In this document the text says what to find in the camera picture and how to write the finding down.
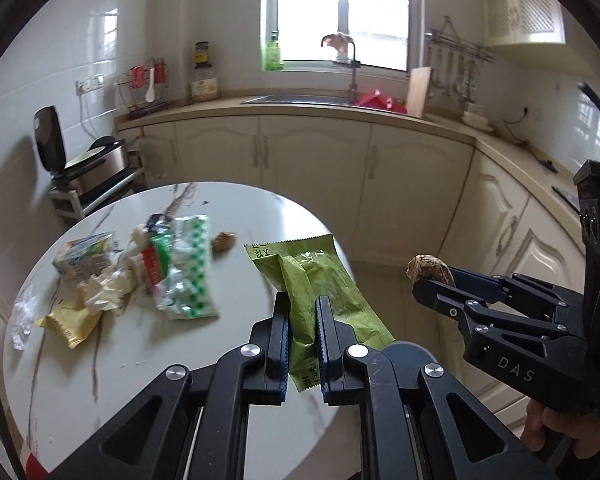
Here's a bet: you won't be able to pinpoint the crumpled white tissue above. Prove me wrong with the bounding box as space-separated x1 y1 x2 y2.
76 266 137 317

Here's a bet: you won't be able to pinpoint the green checkered white packet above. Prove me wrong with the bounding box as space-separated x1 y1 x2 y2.
154 214 222 321

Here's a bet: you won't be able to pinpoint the brown nut shell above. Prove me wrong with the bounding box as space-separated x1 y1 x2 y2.
211 231 237 254
406 254 455 288

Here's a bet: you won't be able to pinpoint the person's right hand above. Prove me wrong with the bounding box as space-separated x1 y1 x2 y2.
521 397 600 467

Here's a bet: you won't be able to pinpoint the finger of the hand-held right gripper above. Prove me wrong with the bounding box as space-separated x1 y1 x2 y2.
411 277 571 357
447 265 571 311

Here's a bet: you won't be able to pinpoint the milk carton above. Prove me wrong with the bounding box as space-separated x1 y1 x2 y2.
53 232 120 280

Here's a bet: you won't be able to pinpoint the metal faucet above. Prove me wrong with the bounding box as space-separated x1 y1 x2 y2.
321 32 364 107

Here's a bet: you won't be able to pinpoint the grey storage rack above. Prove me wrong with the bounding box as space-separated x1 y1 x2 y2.
47 166 147 222

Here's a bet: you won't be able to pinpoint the clear plastic wrapper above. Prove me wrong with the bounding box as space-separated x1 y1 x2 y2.
11 286 40 351

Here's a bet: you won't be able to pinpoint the dark jar with yellow label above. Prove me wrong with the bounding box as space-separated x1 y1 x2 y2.
194 41 215 69

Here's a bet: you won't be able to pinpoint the white wall socket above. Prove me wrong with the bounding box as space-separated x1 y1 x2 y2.
74 73 105 95

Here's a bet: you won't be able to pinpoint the green bottle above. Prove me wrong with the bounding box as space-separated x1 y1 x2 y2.
264 31 285 72

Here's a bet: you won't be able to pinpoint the white dishes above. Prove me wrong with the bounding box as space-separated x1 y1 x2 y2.
461 102 497 132

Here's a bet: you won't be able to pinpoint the green snack wrapper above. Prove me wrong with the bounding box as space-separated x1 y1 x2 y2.
244 234 396 392

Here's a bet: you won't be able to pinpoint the window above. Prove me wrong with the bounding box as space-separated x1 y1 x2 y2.
259 0 412 75

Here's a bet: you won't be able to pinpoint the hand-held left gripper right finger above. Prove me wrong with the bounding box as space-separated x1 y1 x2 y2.
315 295 557 480

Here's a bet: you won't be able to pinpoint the yellow snack wrapper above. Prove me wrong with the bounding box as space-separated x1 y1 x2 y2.
35 299 104 350

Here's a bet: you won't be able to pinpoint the cream kitchen counter cabinets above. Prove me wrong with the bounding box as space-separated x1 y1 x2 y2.
116 97 588 413

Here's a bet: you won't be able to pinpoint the metal utensil rail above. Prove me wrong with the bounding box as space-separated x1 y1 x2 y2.
424 15 497 102

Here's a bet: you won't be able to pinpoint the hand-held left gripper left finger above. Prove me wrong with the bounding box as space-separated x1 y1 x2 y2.
50 290 291 480

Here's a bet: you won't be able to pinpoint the wooden cutting board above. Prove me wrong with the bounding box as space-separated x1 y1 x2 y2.
405 66 434 119

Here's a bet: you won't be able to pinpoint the red plastic basin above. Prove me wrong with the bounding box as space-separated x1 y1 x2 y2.
352 88 409 115

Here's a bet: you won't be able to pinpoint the red and green wrapper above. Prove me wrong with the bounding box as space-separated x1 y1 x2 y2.
139 232 175 293

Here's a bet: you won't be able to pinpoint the glass jar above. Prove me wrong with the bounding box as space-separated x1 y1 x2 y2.
189 67 219 103

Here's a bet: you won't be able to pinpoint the rice cooker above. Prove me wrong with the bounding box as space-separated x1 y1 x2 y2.
33 105 132 196

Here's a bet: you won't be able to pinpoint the cream upper cabinet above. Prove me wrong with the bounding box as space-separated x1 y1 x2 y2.
461 0 570 62

